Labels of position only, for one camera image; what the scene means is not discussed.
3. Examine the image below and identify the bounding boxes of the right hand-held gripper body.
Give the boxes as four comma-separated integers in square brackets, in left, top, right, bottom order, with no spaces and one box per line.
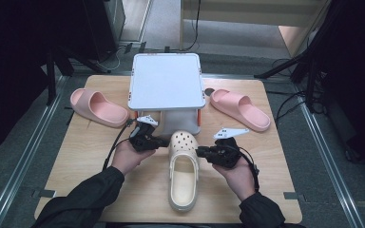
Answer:
[207,127,250,169]

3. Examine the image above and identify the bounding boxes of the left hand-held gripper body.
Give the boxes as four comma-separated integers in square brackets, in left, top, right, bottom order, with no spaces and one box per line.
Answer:
[128,114,160,153]

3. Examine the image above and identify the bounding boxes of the pink slide slipper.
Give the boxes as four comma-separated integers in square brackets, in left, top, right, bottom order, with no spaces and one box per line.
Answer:
[209,88,272,133]
[69,87,131,128]

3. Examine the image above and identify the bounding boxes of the white two-tier shoe rack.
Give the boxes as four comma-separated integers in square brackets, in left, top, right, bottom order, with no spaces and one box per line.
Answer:
[126,52,207,137]

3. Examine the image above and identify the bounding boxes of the person's left hand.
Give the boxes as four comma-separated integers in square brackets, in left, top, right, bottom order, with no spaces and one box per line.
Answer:
[111,139,157,177]

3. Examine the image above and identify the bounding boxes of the person's right hand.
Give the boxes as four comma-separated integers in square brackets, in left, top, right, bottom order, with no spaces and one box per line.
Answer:
[212,154,258,203]

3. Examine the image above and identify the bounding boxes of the grey tape strip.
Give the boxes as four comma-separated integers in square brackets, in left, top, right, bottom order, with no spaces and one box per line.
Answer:
[282,191,307,202]
[31,188,57,200]

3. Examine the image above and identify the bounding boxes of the black tripod stand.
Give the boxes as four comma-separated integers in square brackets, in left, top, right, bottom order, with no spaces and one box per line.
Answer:
[44,44,112,106]

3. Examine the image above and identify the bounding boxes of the black metal stand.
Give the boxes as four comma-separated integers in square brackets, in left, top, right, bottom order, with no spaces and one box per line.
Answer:
[254,0,340,113]

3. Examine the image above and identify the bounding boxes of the right hand-held gripper black cable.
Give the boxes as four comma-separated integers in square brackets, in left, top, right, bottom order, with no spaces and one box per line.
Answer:
[233,143,261,193]

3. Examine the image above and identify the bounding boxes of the black floor cables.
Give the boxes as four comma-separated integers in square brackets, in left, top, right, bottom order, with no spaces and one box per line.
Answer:
[271,57,328,125]

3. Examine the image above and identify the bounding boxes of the white floor cable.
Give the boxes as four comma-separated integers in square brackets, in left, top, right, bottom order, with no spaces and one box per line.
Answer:
[95,47,122,72]

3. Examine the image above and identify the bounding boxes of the long metal floor rail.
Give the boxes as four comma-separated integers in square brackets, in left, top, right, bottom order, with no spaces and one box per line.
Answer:
[0,75,68,228]
[298,100,365,228]

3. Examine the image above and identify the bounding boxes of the black hanging cable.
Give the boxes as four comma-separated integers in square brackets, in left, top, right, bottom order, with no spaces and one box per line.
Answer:
[183,0,202,52]

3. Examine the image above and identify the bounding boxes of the light wooden furniture frame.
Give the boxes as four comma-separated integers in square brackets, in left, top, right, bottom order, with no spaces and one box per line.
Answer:
[180,0,331,59]

